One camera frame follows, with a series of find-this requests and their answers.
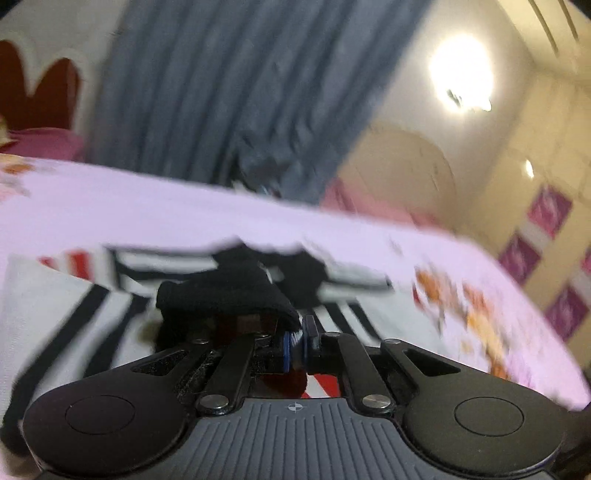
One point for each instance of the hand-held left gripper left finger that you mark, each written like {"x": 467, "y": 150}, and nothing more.
{"x": 287, "y": 353}

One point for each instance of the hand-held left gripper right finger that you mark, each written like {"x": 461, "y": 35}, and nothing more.
{"x": 304, "y": 351}

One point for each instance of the black red white striped sweater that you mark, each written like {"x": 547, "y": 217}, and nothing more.
{"x": 69, "y": 304}

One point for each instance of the pink bedding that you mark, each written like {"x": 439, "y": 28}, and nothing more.
{"x": 351, "y": 198}

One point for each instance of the pink floral bed sheet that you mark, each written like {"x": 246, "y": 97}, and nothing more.
{"x": 138, "y": 207}

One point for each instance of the cream arched headboard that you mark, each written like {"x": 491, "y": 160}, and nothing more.
{"x": 406, "y": 161}

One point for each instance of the purple wardrobe poster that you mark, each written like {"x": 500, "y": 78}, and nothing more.
{"x": 569, "y": 314}
{"x": 521, "y": 259}
{"x": 549, "y": 212}

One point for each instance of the grey-blue curtain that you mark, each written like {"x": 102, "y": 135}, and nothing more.
{"x": 221, "y": 92}

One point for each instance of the cream wardrobe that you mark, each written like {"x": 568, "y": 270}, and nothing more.
{"x": 545, "y": 152}

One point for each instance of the pink pillow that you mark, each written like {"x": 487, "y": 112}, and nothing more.
{"x": 46, "y": 143}

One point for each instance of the patterned cushion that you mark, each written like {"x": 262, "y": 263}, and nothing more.
{"x": 2, "y": 131}

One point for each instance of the glowing wall lamp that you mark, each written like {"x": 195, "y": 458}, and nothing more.
{"x": 461, "y": 69}

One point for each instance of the red headboard with white frame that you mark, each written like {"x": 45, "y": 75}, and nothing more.
{"x": 51, "y": 97}

